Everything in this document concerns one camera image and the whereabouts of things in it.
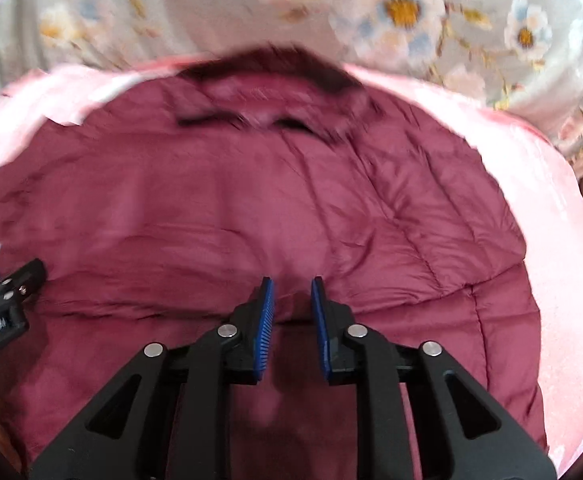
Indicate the grey floral bed sheet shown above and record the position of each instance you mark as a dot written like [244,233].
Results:
[221,5]

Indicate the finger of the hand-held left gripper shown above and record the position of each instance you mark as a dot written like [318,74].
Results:
[26,277]

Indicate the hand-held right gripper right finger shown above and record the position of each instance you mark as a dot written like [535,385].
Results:
[321,332]

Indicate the pink printed blanket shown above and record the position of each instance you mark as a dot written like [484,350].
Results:
[546,240]

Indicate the maroon puffer jacket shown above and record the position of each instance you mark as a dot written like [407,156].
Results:
[271,200]

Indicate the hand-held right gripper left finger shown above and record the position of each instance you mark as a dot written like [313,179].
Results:
[264,332]

